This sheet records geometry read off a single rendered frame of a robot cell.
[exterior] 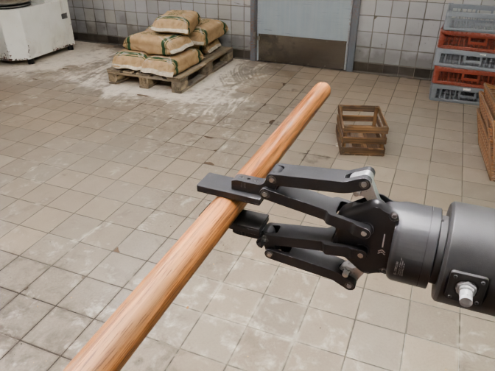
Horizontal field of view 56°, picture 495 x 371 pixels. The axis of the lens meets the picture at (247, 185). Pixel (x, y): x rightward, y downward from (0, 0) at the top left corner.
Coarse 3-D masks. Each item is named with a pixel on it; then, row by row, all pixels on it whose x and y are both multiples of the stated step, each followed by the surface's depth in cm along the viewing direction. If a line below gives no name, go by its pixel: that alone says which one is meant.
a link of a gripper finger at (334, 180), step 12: (288, 168) 45; (300, 168) 45; (312, 168) 45; (324, 168) 44; (360, 168) 43; (372, 168) 42; (276, 180) 44; (288, 180) 44; (300, 180) 43; (312, 180) 43; (324, 180) 42; (336, 180) 42; (348, 180) 42; (360, 180) 41; (336, 192) 43; (348, 192) 42
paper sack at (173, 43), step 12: (132, 36) 439; (144, 36) 434; (156, 36) 432; (168, 36) 431; (180, 36) 437; (132, 48) 442; (144, 48) 435; (156, 48) 429; (168, 48) 422; (180, 48) 433
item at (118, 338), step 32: (320, 96) 75; (288, 128) 63; (256, 160) 55; (192, 224) 44; (224, 224) 45; (192, 256) 40; (160, 288) 36; (128, 320) 33; (96, 352) 31; (128, 352) 32
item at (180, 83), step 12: (228, 48) 514; (204, 60) 472; (228, 60) 516; (108, 72) 449; (120, 72) 445; (132, 72) 440; (192, 72) 442; (204, 72) 470; (144, 84) 441; (156, 84) 453; (180, 84) 426; (192, 84) 447
